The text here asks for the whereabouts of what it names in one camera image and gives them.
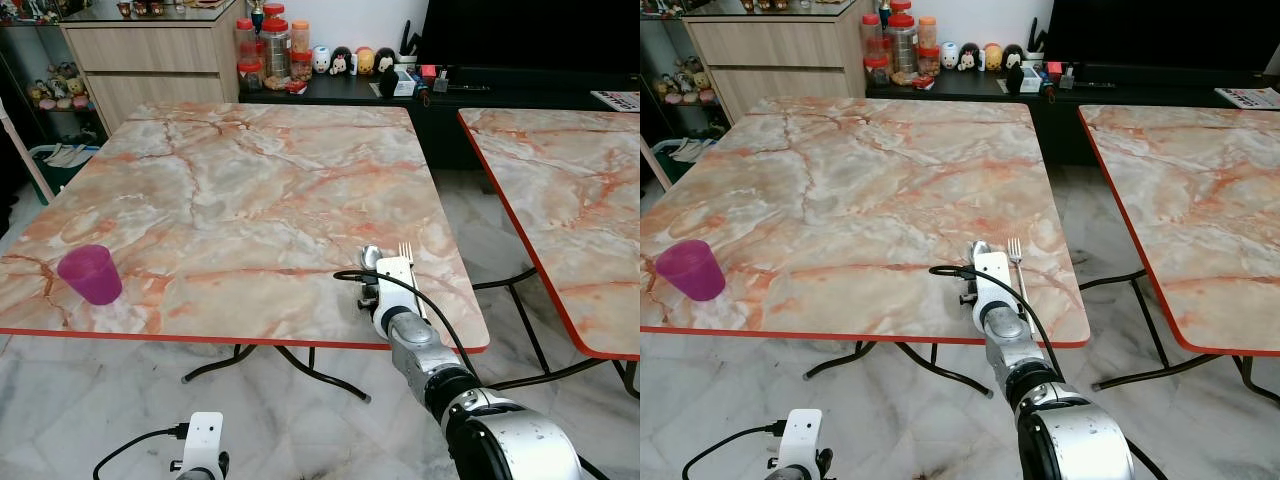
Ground silver metal fork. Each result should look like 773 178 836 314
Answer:
397 241 430 322
1007 237 1032 309

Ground purple plastic cup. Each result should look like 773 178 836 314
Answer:
57 244 124 306
655 240 727 302

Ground marble folding table black legs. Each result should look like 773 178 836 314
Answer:
640 95 1091 399
0 100 491 404
1077 103 1280 393
457 107 641 401

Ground large red lid snack jar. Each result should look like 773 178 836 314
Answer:
260 17 293 88
887 12 920 83

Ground light wooden drawer cabinet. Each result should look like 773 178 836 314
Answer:
682 8 873 125
60 8 242 134

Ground black television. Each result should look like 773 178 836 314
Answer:
1040 0 1280 77
414 0 641 79

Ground green plastic basket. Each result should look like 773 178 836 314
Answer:
655 137 717 183
29 143 102 193

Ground white pole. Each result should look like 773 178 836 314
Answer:
640 135 674 192
0 95 57 207

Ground glass shelf with plush toys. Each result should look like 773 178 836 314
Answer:
640 18 726 146
0 20 104 151

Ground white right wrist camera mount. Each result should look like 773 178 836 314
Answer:
973 252 1017 312
374 256 418 322

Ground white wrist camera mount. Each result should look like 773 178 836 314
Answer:
186 411 226 473
973 252 1017 312
782 408 824 473
374 256 418 322

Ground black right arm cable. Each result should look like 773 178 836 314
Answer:
929 264 1063 383
333 268 483 383

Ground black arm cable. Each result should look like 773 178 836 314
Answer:
333 268 483 383
681 421 787 480
929 264 1063 383
92 423 192 480

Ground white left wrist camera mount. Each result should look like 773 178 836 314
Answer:
186 411 226 473
782 408 824 473

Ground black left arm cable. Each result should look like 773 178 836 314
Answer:
92 423 192 480
681 421 787 480

